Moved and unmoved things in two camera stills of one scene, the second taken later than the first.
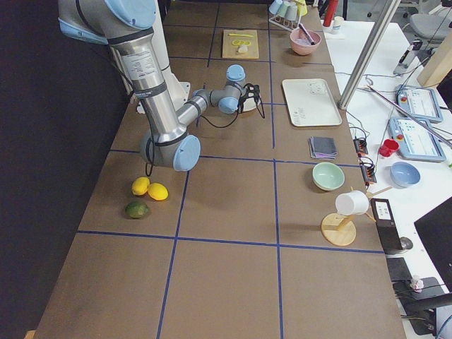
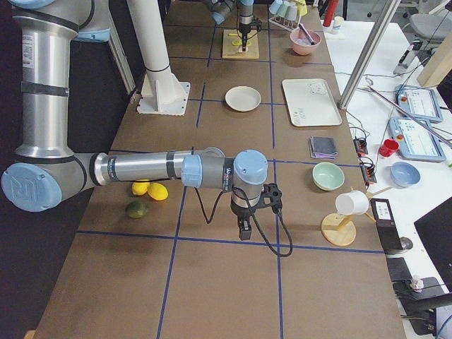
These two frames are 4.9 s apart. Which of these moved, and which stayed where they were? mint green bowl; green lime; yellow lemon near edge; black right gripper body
Moved: black right gripper body
Stayed: mint green bowl; green lime; yellow lemon near edge
